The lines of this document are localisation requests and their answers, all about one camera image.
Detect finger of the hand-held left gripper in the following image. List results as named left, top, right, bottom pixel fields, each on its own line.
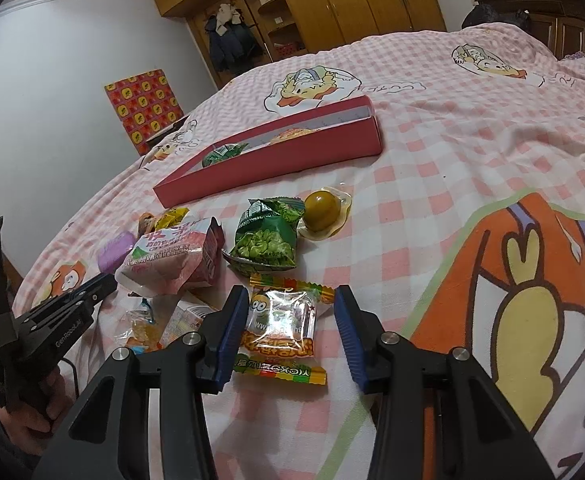
left=22, top=272, right=119, bottom=323

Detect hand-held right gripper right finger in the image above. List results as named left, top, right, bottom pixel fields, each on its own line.
left=333, top=285, right=555, bottom=480

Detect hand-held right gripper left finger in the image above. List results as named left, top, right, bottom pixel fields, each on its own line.
left=32, top=285, right=250, bottom=480

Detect purple snack packet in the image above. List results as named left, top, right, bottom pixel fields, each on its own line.
left=97, top=230, right=137, bottom=272

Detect colourful clear candy packet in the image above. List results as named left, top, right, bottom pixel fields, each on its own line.
left=232, top=274, right=335, bottom=387

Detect blue-edged orange jelly packet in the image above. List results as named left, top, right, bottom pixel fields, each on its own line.
left=115, top=297, right=166, bottom=348

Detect pink and white snack bag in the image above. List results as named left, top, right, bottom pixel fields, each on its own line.
left=115, top=216, right=226, bottom=295

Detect small candy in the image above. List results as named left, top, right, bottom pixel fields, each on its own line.
left=153, top=206, right=190, bottom=233

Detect yellow braised egg packet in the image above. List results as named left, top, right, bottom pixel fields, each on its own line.
left=296, top=186, right=353, bottom=241

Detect pink cardboard box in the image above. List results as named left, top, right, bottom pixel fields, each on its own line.
left=152, top=94, right=384, bottom=208

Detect person's left hand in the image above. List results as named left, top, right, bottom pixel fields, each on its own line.
left=0, top=360, right=70, bottom=443

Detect white snack carton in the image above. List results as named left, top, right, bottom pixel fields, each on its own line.
left=160, top=292, right=218, bottom=351

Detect green pea snack packet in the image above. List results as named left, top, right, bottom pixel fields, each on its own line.
left=221, top=197, right=306, bottom=272

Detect dark bedside table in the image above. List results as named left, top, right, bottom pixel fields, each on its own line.
left=145, top=115, right=190, bottom=148

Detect orange rice cracker packet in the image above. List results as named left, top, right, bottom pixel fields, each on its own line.
left=271, top=127, right=318, bottom=145

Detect pink checked cartoon blanket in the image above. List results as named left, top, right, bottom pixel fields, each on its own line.
left=12, top=22, right=585, bottom=480

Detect hanging dark coats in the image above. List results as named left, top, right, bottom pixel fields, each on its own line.
left=203, top=2, right=263, bottom=73

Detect wooden wardrobe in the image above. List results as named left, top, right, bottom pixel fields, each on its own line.
left=153, top=0, right=447, bottom=91

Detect black bag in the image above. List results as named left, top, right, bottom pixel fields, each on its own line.
left=461, top=2, right=532, bottom=31

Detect dark wooden headboard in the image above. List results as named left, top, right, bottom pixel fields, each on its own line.
left=475, top=0, right=585, bottom=58

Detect red patterned wall poster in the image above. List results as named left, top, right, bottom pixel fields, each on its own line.
left=105, top=67, right=183, bottom=157

